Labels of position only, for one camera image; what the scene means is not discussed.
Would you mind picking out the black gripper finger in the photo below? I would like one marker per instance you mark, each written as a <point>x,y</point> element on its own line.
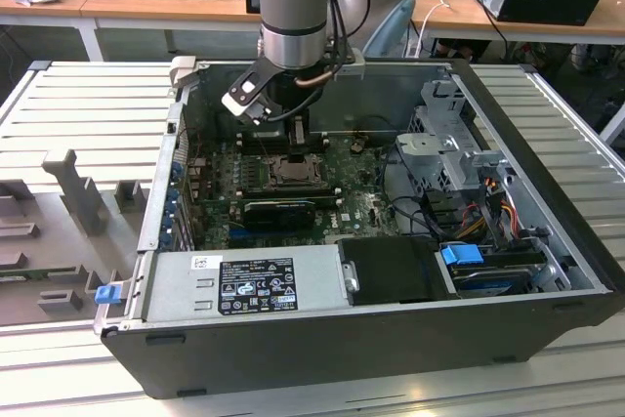
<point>299,153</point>

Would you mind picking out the silver CPU green edge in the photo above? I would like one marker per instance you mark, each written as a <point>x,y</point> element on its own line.
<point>298,175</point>

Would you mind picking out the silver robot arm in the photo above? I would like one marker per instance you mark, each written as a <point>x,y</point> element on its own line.
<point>293,7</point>

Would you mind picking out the CPU socket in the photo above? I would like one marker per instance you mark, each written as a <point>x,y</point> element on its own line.
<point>318,182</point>

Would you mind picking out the blue expansion slot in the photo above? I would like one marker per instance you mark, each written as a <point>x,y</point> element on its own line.
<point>237,232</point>

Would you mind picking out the black graphics card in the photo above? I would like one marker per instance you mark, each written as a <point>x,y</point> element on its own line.
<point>278,217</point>

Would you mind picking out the green motherboard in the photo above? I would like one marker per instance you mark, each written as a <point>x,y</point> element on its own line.
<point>361,212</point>

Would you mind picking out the grey case latch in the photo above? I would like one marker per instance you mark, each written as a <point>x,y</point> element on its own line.
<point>183,68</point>

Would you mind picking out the blue card retainer clip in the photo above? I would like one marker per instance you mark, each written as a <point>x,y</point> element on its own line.
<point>167,234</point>
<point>171,204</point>
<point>176,170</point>

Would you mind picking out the silver metal drive cage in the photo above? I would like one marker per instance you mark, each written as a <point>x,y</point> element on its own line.
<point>439,143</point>

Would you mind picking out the black plastic shroud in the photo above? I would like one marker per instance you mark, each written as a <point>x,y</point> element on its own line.
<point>390,270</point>

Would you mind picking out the silver power supply unit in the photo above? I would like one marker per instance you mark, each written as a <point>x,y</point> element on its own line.
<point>176,290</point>

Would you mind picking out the hard disk blue carrier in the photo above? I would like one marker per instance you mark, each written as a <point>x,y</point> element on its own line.
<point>461,261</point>

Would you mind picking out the black open PC case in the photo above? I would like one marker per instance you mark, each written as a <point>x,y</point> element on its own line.
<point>293,363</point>

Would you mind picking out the blue plastic latch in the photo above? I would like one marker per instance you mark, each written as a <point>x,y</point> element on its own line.
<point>107,295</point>

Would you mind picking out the grey parts rack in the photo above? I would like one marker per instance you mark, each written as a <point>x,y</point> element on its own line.
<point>58,251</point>

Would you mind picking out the green RAM stick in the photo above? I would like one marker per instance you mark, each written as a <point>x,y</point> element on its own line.
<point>29,276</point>

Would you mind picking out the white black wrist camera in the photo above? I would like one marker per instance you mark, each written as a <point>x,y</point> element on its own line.
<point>234,103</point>

